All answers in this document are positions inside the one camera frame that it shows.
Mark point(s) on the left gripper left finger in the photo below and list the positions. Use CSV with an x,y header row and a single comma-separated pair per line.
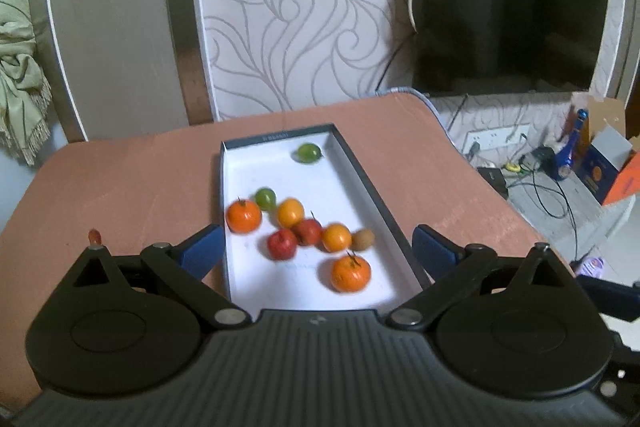
x,y
181,269

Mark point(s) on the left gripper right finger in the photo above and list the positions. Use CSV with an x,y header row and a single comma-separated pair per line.
x,y
457,271

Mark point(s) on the orange tangerine with stem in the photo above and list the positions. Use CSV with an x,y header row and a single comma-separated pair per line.
x,y
243,216

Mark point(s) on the large red apple fruit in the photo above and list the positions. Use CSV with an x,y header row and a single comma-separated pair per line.
x,y
282,245

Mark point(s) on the small green tomato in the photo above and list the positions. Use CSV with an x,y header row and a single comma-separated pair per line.
x,y
266,199

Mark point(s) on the yellow orange kumquat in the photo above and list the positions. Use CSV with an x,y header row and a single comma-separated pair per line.
x,y
290,212
336,237

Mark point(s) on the small red apple fruit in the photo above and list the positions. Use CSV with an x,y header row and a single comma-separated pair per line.
x,y
308,232

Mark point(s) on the large green tomato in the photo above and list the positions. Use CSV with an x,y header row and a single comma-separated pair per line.
x,y
307,153

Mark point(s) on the salmon dotted tablecloth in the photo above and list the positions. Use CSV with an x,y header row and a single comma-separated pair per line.
x,y
164,188

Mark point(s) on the reddish grape near centre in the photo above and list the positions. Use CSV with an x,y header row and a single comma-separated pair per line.
x,y
94,238

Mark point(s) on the black white shallow box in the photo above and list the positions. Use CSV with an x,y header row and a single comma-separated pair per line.
x,y
333,189

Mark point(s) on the orange blue cardboard box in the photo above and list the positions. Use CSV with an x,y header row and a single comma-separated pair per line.
x,y
610,168

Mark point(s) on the blue bottle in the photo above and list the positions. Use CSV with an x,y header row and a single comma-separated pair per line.
x,y
564,160

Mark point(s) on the green fringed cloth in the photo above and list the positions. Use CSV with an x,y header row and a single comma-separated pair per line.
x,y
25,91

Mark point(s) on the black television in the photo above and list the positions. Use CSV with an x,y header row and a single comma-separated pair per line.
x,y
507,46

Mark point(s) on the white wall socket strip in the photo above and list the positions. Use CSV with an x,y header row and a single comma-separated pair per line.
x,y
490,139

